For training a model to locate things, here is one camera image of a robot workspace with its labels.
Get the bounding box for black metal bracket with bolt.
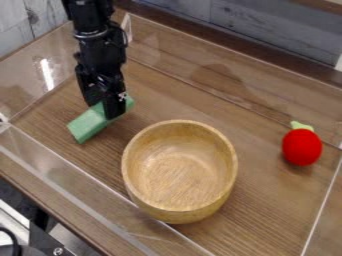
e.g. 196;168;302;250
28;222;76;256

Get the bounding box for green rectangular block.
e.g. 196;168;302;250
67;94;135;144

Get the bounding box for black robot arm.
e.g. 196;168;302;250
62;0;128;120

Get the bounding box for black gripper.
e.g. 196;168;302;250
74;29;128;120

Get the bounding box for red plush strawberry toy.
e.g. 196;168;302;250
282;121;323;166

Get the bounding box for black cable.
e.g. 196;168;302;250
0;226;23;256

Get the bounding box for clear acrylic front wall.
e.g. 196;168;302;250
0;123;215;256

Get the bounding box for clear acrylic corner bracket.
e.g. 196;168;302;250
122;14;132;43

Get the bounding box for wooden bowl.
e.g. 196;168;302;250
122;119;238;224

